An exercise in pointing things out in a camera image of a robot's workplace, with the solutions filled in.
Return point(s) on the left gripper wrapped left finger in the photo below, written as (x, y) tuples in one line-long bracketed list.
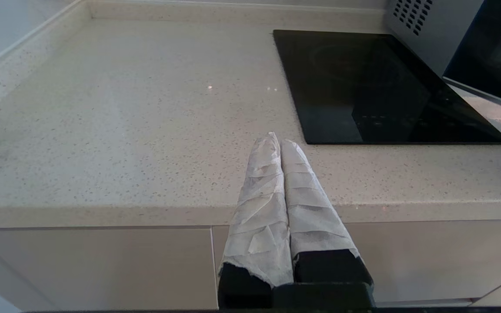
[(259, 226)]

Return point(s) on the black glass induction cooktop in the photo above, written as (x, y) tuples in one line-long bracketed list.
[(363, 87)]

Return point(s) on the left gripper wrapped right finger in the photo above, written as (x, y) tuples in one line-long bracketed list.
[(311, 217)]

